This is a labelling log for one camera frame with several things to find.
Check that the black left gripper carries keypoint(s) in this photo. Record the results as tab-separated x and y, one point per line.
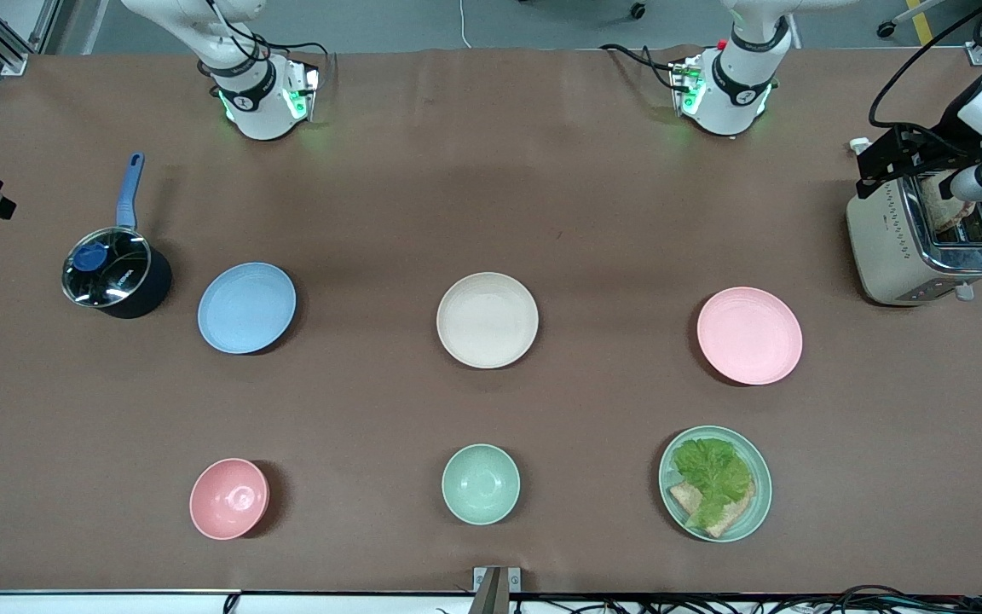
950	147

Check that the pink plate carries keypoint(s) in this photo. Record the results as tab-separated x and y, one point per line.
749	335

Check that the blue plate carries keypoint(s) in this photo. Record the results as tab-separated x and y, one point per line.
246	308

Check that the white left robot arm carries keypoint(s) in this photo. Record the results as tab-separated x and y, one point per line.
734	94

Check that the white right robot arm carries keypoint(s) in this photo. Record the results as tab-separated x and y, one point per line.
257	111

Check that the white toaster plug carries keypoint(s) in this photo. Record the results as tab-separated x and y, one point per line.
859	146

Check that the toasted bread slice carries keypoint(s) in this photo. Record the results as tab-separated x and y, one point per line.
938	209

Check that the silver beige toaster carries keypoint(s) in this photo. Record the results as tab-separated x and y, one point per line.
892	247

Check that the black caster wheel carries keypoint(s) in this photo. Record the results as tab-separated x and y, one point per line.
886	29
638	10

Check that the glass pot lid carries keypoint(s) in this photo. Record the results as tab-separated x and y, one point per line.
107	266

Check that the green lettuce leaf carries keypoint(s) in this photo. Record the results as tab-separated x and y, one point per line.
713	473

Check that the green plate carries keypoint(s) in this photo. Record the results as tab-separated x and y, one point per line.
759	503

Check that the brown bread slice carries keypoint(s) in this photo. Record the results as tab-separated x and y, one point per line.
734	516

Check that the pink bowl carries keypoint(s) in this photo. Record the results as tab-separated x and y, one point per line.
229	499

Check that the beige plate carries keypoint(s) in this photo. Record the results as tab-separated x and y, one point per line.
488	320

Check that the green bowl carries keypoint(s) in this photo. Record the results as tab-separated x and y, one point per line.
481	483

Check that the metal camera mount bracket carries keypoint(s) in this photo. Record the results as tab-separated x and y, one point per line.
495	588

